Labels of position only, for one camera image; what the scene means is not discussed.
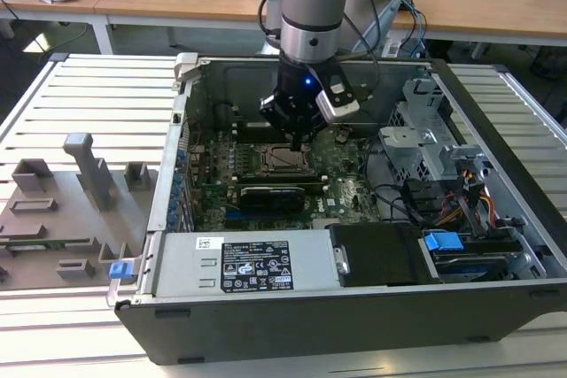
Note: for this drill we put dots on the silver square CPU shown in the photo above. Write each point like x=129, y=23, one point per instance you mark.
x=284, y=160

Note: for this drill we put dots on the black CPU socket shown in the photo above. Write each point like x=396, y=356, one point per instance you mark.
x=266, y=162

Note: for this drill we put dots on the blue expansion slot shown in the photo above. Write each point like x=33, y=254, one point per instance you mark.
x=243, y=218

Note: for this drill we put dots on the round coin cell battery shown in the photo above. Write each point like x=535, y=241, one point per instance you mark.
x=341, y=135

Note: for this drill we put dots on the black graphics card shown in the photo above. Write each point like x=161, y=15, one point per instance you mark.
x=270, y=201

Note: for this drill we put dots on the green motherboard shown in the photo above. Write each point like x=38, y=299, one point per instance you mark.
x=345, y=192

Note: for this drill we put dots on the white plastic stand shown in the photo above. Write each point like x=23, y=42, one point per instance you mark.
x=392, y=47

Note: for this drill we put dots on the silver metal drive cage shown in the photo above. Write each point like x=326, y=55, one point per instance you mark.
x=407, y=148

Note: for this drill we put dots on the pale blue teach pendant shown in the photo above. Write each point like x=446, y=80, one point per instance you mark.
x=386, y=19

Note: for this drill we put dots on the wooden office desk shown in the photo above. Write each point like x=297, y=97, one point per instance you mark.
x=177, y=2

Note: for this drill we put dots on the black plastic fan shroud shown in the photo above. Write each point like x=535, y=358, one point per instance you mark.
x=376, y=254

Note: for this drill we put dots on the silver power supply unit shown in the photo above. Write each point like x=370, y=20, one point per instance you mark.
x=186, y=263

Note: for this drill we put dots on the blue disk carrier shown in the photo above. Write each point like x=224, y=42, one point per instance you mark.
x=443, y=243

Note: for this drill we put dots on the black open PC case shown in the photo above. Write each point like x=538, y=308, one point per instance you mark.
x=310, y=329

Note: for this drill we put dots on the blue plastic case latch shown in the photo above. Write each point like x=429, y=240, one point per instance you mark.
x=120, y=271

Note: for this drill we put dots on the black hard disk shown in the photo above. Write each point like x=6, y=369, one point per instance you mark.
x=474, y=267

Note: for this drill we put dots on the grey parts rack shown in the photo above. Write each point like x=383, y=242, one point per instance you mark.
x=57, y=227

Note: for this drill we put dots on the green RAM stick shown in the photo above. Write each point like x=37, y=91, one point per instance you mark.
x=53, y=244

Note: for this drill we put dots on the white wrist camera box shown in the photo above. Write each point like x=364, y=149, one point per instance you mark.
x=339, y=101

